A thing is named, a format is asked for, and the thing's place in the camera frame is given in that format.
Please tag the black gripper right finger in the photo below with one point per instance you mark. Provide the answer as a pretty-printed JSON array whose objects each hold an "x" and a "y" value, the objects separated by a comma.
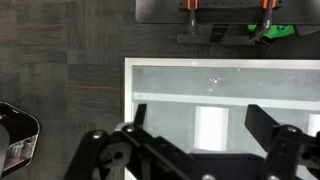
[{"x": 283, "y": 143}]

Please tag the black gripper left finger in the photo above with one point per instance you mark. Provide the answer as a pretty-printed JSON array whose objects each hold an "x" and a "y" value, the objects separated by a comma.
[{"x": 133, "y": 146}]

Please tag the green object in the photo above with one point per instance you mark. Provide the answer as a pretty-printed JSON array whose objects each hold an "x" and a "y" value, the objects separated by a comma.
[{"x": 283, "y": 30}]

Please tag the black electronic box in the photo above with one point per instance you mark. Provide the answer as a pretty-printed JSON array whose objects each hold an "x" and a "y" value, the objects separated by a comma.
[{"x": 20, "y": 133}]

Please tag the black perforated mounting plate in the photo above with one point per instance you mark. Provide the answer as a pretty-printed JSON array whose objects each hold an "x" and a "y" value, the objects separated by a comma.
[{"x": 156, "y": 11}]

